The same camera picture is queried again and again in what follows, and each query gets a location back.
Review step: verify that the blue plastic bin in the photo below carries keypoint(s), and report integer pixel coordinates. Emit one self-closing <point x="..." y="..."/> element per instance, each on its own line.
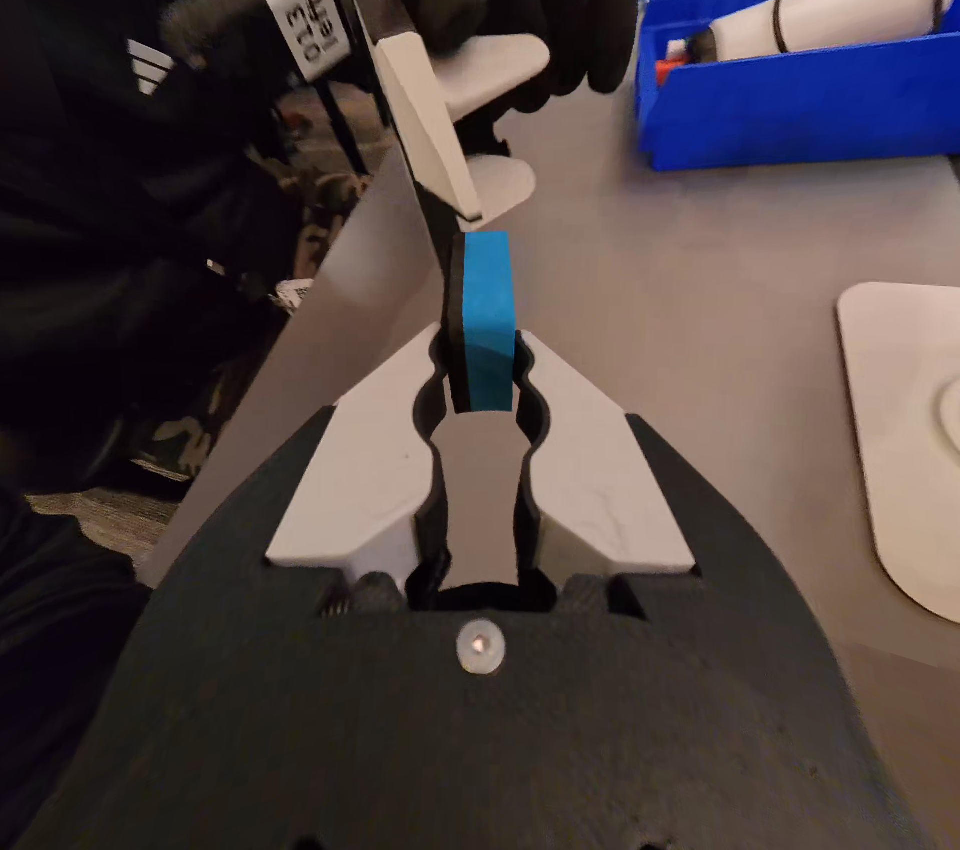
<point x="787" y="107"/>

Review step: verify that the white bottle with black cap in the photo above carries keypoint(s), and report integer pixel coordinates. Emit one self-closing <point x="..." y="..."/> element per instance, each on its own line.
<point x="847" y="10"/>

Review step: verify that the person's patterned shoe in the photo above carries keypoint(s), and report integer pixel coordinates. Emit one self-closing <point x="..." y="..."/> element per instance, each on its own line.
<point x="292" y="295"/>

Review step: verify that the white green marker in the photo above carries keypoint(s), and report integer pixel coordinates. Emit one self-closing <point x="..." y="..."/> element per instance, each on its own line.
<point x="676" y="47"/>

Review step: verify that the white stand base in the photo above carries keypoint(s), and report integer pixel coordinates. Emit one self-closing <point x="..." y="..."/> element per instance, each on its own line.
<point x="892" y="415"/>

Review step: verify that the person's camouflage pants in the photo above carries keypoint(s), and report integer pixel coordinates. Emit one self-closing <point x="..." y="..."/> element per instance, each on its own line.
<point x="180" y="445"/>

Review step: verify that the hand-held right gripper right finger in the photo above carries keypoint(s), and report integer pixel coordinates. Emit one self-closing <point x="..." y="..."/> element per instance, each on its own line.
<point x="607" y="490"/>

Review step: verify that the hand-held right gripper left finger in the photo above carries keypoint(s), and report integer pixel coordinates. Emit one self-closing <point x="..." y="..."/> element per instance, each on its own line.
<point x="352" y="490"/>

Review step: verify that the blue felt eraser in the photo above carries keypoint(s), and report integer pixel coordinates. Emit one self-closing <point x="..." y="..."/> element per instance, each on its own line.
<point x="487" y="310"/>

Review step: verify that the red marker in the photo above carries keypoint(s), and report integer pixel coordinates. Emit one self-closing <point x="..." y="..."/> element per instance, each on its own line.
<point x="667" y="70"/>

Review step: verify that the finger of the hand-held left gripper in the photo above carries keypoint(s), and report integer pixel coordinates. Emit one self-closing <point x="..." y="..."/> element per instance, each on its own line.
<point x="427" y="107"/>
<point x="439" y="220"/>

